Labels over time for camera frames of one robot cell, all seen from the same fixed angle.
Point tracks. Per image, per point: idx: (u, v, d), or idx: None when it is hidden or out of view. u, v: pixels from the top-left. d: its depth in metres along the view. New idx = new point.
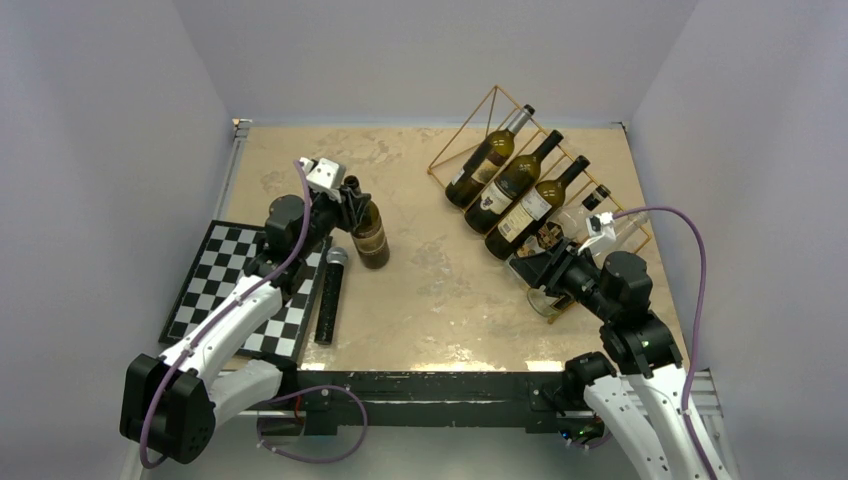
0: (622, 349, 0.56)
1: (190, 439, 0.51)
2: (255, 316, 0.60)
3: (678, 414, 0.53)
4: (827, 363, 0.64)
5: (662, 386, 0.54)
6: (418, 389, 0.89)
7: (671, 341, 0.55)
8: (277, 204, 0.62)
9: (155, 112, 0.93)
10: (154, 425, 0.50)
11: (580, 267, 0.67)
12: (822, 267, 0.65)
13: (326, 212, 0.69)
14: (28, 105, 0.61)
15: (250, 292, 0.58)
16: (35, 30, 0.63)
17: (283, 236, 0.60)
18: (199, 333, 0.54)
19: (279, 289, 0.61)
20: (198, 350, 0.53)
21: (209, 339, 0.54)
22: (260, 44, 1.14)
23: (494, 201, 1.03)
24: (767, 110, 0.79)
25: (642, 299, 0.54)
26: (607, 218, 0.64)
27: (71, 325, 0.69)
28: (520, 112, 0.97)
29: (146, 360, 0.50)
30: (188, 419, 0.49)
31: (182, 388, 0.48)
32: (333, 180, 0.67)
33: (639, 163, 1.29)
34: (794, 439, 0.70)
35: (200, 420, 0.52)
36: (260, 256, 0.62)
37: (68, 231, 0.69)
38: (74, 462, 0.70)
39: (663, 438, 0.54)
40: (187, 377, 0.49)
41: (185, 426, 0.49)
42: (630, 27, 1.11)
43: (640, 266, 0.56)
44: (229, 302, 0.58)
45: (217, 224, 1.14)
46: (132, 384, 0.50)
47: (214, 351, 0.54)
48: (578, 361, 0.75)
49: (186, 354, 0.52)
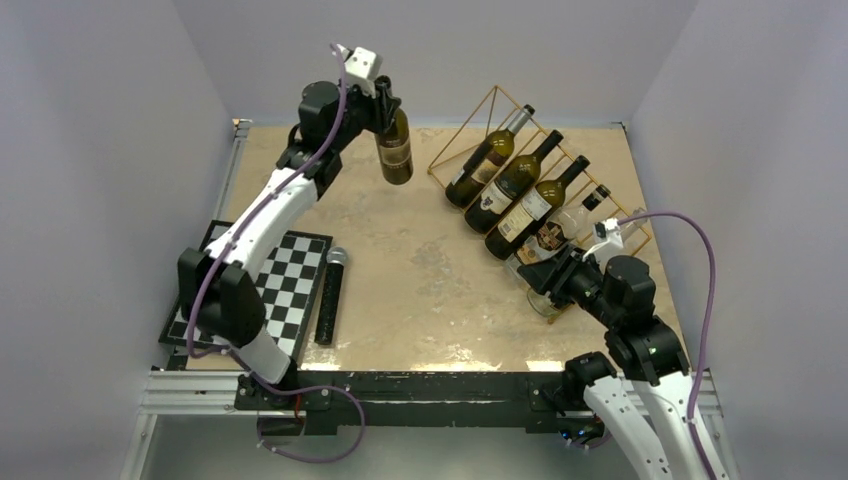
0: (628, 354, 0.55)
1: (243, 322, 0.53)
2: (292, 208, 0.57)
3: (683, 422, 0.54)
4: (827, 364, 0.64)
5: (669, 394, 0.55)
6: (418, 389, 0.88)
7: (679, 348, 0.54)
8: (309, 90, 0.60)
9: (155, 111, 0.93)
10: (210, 310, 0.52)
11: (585, 274, 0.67)
12: (823, 267, 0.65)
13: (360, 108, 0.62)
14: (28, 106, 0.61)
15: (285, 184, 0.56)
16: (36, 32, 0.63)
17: (316, 121, 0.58)
18: (240, 226, 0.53)
19: (312, 182, 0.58)
20: (240, 243, 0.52)
21: (250, 232, 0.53)
22: (260, 43, 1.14)
23: (494, 201, 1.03)
24: (767, 110, 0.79)
25: (645, 302, 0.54)
26: (611, 224, 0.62)
27: (70, 325, 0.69)
28: (519, 112, 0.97)
29: (192, 253, 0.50)
30: (239, 304, 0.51)
31: (230, 277, 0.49)
32: (369, 70, 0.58)
33: (639, 163, 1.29)
34: (793, 438, 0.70)
35: (251, 304, 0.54)
36: (293, 149, 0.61)
37: (68, 231, 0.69)
38: (73, 462, 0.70)
39: (666, 444, 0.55)
40: (234, 267, 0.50)
41: (238, 311, 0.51)
42: (630, 26, 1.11)
43: (643, 269, 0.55)
44: (264, 195, 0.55)
45: (217, 224, 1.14)
46: (184, 274, 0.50)
47: (256, 245, 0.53)
48: (578, 360, 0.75)
49: (231, 246, 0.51)
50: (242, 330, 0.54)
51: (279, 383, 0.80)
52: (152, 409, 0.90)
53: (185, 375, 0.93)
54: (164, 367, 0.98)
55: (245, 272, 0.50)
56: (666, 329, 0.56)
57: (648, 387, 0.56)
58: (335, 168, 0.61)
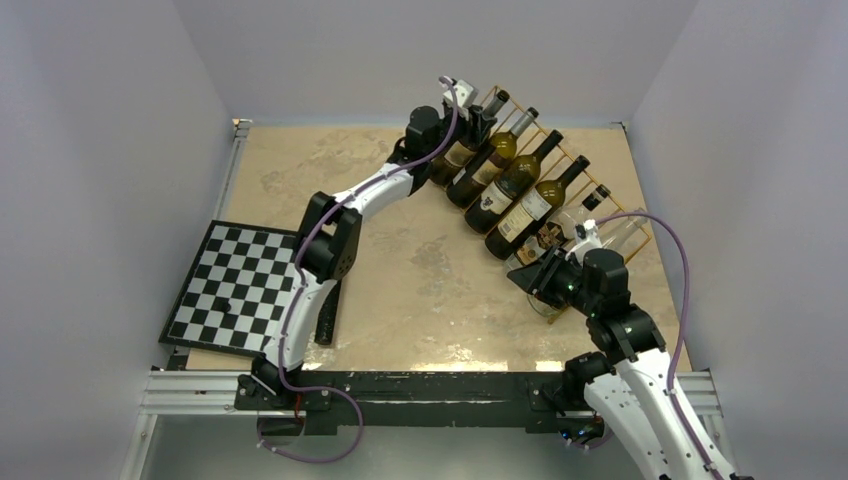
0: (607, 338, 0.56)
1: (341, 263, 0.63)
2: (393, 192, 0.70)
3: (665, 394, 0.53)
4: (827, 364, 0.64)
5: (647, 368, 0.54)
6: (418, 389, 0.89)
7: (654, 327, 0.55)
8: (416, 112, 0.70)
9: (154, 111, 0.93)
10: (317, 246, 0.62)
11: (566, 271, 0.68)
12: (822, 267, 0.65)
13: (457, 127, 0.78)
14: (26, 107, 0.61)
15: (394, 171, 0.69)
16: (36, 31, 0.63)
17: (417, 140, 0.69)
18: (360, 188, 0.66)
19: (411, 177, 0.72)
20: (357, 199, 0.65)
21: (365, 194, 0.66)
22: (260, 42, 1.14)
23: (494, 201, 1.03)
24: (768, 109, 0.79)
25: (621, 288, 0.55)
26: (590, 224, 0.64)
27: (68, 325, 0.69)
28: (524, 115, 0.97)
29: (323, 196, 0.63)
30: (345, 246, 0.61)
31: (348, 219, 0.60)
32: (465, 100, 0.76)
33: (639, 163, 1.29)
34: (793, 439, 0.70)
35: (353, 246, 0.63)
36: (399, 152, 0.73)
37: (67, 231, 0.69)
38: (72, 463, 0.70)
39: (652, 420, 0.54)
40: (350, 212, 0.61)
41: (343, 247, 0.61)
42: (630, 25, 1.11)
43: (619, 257, 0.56)
44: (376, 176, 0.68)
45: (217, 224, 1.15)
46: (312, 210, 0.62)
47: (367, 204, 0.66)
48: (578, 361, 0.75)
49: (350, 199, 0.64)
50: (336, 272, 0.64)
51: (289, 372, 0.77)
52: (152, 409, 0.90)
53: (184, 375, 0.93)
54: (163, 367, 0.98)
55: (358, 217, 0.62)
56: (643, 313, 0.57)
57: (627, 364, 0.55)
58: (426, 173, 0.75)
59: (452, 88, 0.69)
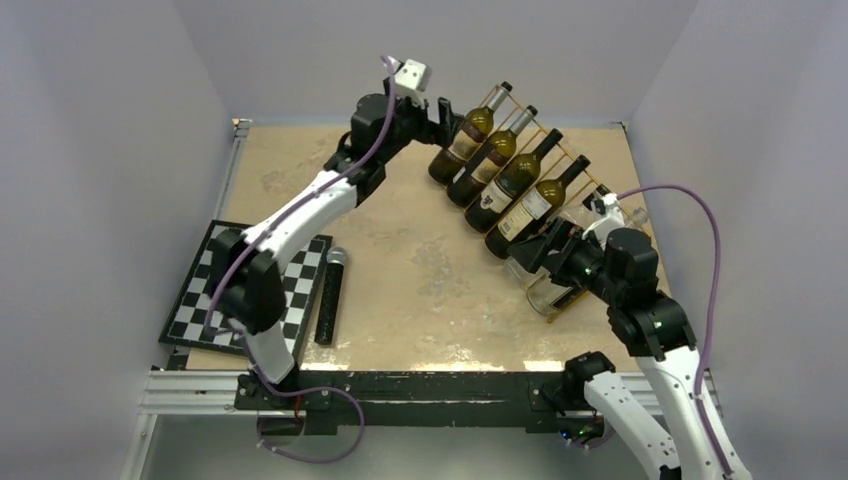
0: (632, 329, 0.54)
1: (264, 310, 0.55)
2: (334, 207, 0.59)
3: (690, 398, 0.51)
4: (828, 365, 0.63)
5: (674, 369, 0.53)
6: (418, 389, 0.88)
7: (686, 322, 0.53)
8: (365, 102, 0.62)
9: (154, 111, 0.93)
10: (232, 294, 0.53)
11: (585, 253, 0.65)
12: (822, 267, 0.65)
13: (409, 118, 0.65)
14: (26, 108, 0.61)
15: (328, 186, 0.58)
16: (36, 31, 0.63)
17: (365, 134, 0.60)
18: (279, 216, 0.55)
19: (354, 188, 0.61)
20: (275, 232, 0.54)
21: (287, 223, 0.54)
22: (261, 41, 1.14)
23: (494, 200, 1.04)
24: (769, 109, 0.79)
25: (649, 274, 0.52)
26: (611, 199, 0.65)
27: (68, 326, 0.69)
28: (523, 113, 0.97)
29: (230, 236, 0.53)
30: (262, 295, 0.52)
31: (259, 266, 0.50)
32: (419, 80, 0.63)
33: (639, 162, 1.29)
34: (792, 439, 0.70)
35: (276, 291, 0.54)
36: (340, 155, 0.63)
37: (68, 231, 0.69)
38: (72, 464, 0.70)
39: (672, 422, 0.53)
40: (264, 256, 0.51)
41: (261, 296, 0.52)
42: (630, 25, 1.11)
43: (645, 241, 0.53)
44: (306, 195, 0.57)
45: (217, 224, 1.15)
46: (220, 253, 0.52)
47: (291, 235, 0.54)
48: (577, 360, 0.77)
49: (265, 235, 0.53)
50: (263, 317, 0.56)
51: (278, 383, 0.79)
52: (152, 409, 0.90)
53: (184, 375, 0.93)
54: (163, 367, 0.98)
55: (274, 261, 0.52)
56: (671, 303, 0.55)
57: (654, 363, 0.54)
58: (378, 176, 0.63)
59: (389, 69, 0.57)
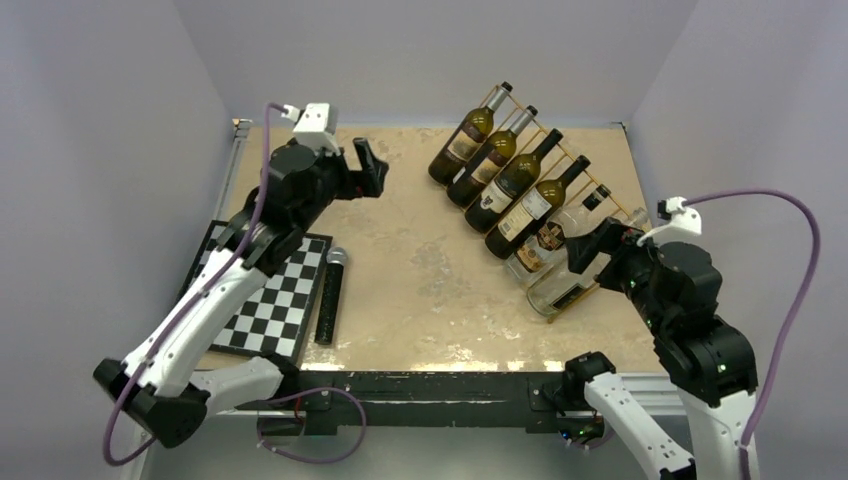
0: (688, 364, 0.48)
1: (174, 432, 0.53)
2: (231, 298, 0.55)
3: (735, 447, 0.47)
4: (827, 365, 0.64)
5: (726, 416, 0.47)
6: (418, 389, 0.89)
7: (752, 366, 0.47)
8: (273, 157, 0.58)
9: (154, 111, 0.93)
10: None
11: (640, 260, 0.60)
12: (821, 269, 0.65)
13: (325, 169, 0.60)
14: (27, 110, 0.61)
15: (213, 282, 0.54)
16: (36, 32, 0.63)
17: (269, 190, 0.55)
18: (161, 335, 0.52)
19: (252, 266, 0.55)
20: (160, 356, 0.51)
21: (170, 344, 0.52)
22: (260, 41, 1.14)
23: (494, 201, 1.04)
24: (768, 110, 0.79)
25: (707, 300, 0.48)
26: (674, 202, 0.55)
27: (69, 326, 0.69)
28: (523, 114, 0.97)
29: (110, 369, 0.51)
30: (159, 427, 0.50)
31: (140, 406, 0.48)
32: (324, 121, 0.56)
33: (639, 163, 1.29)
34: (790, 439, 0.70)
35: (180, 413, 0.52)
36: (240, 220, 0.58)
37: (69, 232, 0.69)
38: (73, 465, 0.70)
39: (707, 464, 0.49)
40: (143, 396, 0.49)
41: (158, 428, 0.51)
42: (630, 25, 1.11)
43: (706, 264, 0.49)
44: (191, 298, 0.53)
45: (217, 224, 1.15)
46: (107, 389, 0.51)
47: (179, 354, 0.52)
48: (577, 360, 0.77)
49: (146, 364, 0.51)
50: (176, 437, 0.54)
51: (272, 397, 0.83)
52: None
53: None
54: None
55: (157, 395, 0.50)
56: (732, 332, 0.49)
57: (704, 405, 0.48)
58: (287, 237, 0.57)
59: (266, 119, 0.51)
